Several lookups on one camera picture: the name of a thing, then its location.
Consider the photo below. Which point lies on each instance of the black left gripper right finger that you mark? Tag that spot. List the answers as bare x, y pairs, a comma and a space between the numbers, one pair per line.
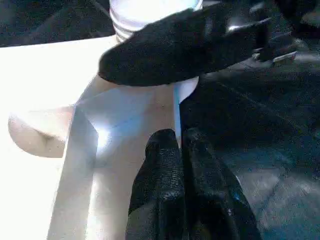
215, 205

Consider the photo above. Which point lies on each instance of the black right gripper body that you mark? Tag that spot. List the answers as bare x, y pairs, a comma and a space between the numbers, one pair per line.
295, 30

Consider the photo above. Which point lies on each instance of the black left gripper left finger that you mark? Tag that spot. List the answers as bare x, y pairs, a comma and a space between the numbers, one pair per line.
157, 200

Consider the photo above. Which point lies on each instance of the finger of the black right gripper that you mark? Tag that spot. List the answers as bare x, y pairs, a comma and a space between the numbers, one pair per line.
185, 47

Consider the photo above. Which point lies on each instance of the white plastic table leg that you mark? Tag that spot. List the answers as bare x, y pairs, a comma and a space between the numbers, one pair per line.
145, 12

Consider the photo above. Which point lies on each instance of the white plastic table top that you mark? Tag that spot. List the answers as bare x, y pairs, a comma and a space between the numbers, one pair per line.
50, 90

